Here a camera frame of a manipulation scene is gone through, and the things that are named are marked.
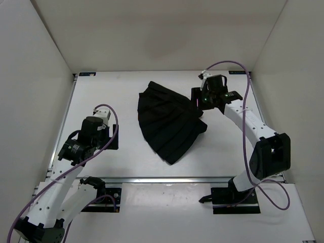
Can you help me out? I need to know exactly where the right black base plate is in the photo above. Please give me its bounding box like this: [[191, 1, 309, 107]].
[[211, 187, 261, 215]]

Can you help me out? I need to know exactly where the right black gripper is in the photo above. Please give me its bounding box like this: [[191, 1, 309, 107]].
[[189, 88, 215, 111]]

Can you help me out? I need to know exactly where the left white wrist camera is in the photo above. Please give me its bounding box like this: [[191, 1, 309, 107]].
[[93, 107, 111, 123]]

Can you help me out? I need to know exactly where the blue corner label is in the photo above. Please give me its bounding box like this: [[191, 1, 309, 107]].
[[78, 72, 96, 76], [228, 71, 246, 75]]

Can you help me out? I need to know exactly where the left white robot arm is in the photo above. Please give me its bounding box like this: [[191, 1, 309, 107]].
[[13, 116, 119, 242]]

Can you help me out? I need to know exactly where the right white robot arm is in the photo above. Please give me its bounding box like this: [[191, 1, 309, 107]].
[[191, 73, 291, 207]]

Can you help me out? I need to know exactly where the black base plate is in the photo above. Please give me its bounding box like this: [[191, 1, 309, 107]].
[[211, 187, 261, 215], [82, 184, 122, 213]]

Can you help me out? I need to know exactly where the left blue corner label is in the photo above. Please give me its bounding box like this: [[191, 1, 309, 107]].
[[78, 72, 96, 76]]

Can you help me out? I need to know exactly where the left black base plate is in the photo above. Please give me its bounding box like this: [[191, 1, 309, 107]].
[[82, 184, 122, 213]]

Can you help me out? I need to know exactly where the black pleated skirt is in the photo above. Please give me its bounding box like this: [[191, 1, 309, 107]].
[[137, 81, 208, 165]]

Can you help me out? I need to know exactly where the right blue corner label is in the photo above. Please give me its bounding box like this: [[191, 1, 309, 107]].
[[228, 71, 246, 75]]

